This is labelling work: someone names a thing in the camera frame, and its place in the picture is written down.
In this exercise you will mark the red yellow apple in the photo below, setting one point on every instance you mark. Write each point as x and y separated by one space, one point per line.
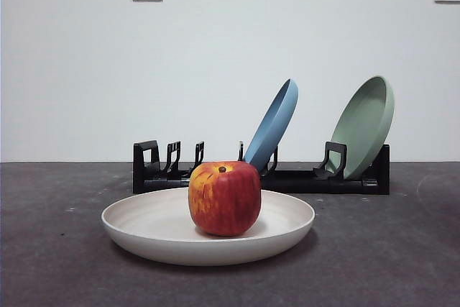
224 202

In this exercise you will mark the pale yellow plate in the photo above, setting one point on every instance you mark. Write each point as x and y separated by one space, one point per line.
149 228

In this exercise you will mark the blue plate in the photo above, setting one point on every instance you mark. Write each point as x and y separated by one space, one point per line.
271 123

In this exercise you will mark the black plate rack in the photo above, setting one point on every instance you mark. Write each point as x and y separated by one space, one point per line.
305 182

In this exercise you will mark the green plate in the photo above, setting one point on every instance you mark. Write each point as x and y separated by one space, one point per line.
361 123

